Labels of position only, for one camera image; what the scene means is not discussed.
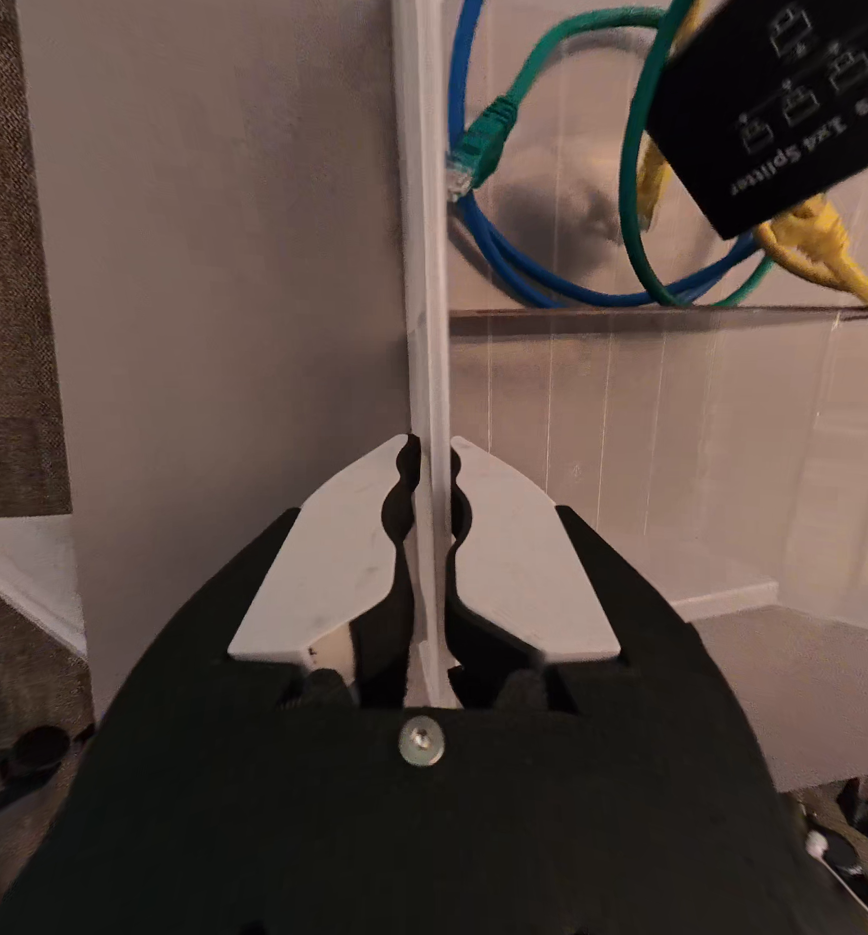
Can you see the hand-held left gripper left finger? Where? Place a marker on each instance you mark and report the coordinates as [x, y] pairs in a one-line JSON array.
[[331, 570]]

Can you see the clear plastic storage bin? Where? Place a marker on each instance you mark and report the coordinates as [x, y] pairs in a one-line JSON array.
[[696, 438]]

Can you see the black ethernet splitter box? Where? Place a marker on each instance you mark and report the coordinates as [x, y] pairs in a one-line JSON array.
[[770, 109]]

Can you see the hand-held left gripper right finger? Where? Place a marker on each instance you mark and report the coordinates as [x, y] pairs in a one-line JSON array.
[[529, 577]]

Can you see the black round object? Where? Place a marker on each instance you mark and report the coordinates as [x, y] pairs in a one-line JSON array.
[[36, 752]]

